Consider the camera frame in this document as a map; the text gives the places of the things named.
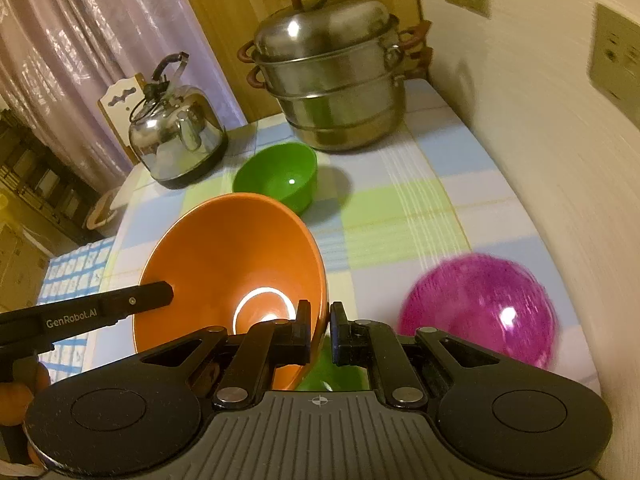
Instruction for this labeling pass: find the large round pink glass plate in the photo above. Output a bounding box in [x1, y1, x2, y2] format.
[397, 254, 558, 372]

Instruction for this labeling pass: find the cardboard box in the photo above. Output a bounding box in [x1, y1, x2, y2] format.
[0, 220, 51, 313]

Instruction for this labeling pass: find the person's left hand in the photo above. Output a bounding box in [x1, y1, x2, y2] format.
[0, 362, 52, 428]

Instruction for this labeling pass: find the stainless steel steamer pot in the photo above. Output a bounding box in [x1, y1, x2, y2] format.
[237, 0, 433, 153]

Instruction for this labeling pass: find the large green bowl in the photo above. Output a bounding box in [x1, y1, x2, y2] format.
[296, 335, 375, 393]

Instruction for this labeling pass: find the beige round container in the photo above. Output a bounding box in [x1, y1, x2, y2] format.
[86, 187, 124, 234]

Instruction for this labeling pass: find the small green bowl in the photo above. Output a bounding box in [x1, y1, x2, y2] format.
[232, 142, 319, 214]

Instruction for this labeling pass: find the checked pastel tablecloth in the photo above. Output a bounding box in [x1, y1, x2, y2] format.
[37, 77, 601, 396]

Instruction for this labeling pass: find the white wooden chair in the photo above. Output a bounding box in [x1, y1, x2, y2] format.
[97, 74, 151, 166]

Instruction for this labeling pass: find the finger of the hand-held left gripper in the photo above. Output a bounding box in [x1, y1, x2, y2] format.
[102, 281, 175, 320]

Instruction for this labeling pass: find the orange bowl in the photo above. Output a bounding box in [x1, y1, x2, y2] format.
[132, 192, 329, 392]

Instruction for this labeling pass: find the stainless steel kettle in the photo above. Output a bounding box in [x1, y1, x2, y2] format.
[128, 51, 230, 190]

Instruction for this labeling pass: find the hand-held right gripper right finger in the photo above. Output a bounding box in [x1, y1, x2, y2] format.
[329, 301, 507, 409]

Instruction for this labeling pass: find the blue white checked cloth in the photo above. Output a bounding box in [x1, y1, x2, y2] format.
[37, 237, 117, 377]

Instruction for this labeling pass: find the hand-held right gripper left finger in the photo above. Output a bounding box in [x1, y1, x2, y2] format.
[135, 300, 314, 409]

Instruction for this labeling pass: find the dark wooden shelf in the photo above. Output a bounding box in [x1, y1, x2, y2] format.
[0, 110, 121, 256]

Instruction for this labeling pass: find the pale purple curtain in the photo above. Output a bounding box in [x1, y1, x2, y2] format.
[0, 0, 248, 196]

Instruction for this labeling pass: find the beige wall socket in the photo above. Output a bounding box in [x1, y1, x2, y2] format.
[588, 2, 640, 117]

